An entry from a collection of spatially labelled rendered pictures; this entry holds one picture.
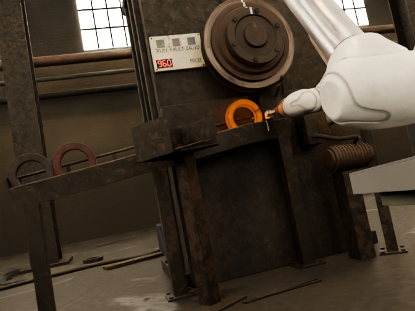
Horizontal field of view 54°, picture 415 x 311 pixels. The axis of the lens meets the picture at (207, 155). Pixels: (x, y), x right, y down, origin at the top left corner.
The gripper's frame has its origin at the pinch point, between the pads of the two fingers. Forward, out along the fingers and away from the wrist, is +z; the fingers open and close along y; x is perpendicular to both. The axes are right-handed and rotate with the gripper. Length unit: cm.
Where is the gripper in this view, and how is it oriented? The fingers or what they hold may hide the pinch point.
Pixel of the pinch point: (268, 115)
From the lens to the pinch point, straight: 204.1
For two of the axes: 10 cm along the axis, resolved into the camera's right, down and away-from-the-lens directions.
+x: -1.6, -9.9, 0.1
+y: 9.6, -1.5, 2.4
